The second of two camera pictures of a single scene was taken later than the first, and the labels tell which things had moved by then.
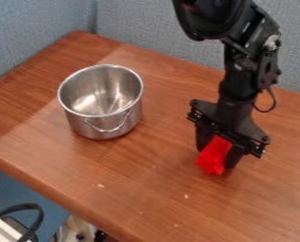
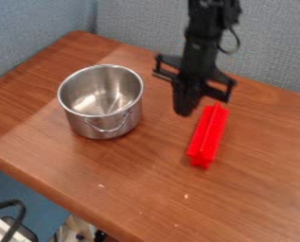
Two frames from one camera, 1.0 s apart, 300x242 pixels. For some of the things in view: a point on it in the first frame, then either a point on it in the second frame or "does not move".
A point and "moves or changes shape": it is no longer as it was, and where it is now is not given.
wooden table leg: [76, 231] does not move
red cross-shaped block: [214, 155] moves or changes shape
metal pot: [100, 96] does not move
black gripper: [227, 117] -> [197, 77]
